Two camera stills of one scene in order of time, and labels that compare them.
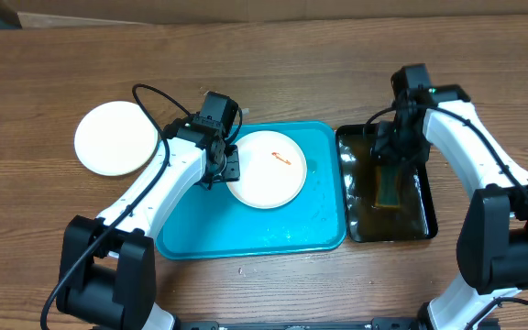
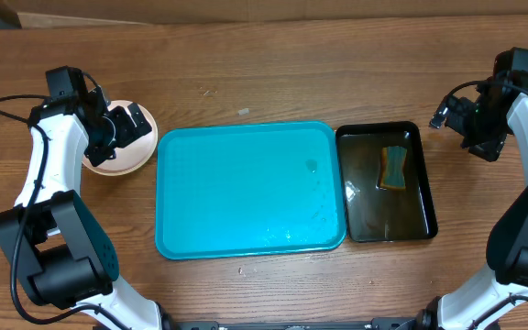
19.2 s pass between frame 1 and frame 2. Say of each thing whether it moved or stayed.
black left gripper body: moved
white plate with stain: moved
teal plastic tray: stayed
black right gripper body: moved
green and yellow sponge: moved
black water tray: stayed
